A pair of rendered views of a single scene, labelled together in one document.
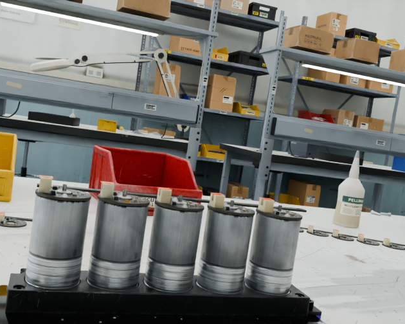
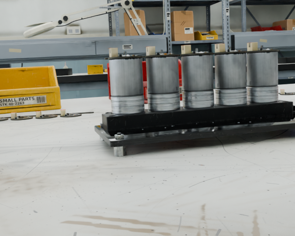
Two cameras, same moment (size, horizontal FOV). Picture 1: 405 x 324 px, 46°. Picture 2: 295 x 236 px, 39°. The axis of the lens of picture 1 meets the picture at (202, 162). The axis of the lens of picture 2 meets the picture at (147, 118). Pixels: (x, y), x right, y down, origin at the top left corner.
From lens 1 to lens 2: 0.10 m
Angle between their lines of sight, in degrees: 5
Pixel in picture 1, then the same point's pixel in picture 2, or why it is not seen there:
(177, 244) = (201, 77)
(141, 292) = (184, 110)
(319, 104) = (268, 18)
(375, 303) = not seen: outside the picture
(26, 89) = (25, 52)
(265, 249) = (257, 74)
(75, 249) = (140, 89)
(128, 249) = (171, 84)
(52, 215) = (123, 68)
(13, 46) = (3, 22)
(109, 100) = (93, 48)
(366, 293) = not seen: outside the picture
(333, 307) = not seen: outside the picture
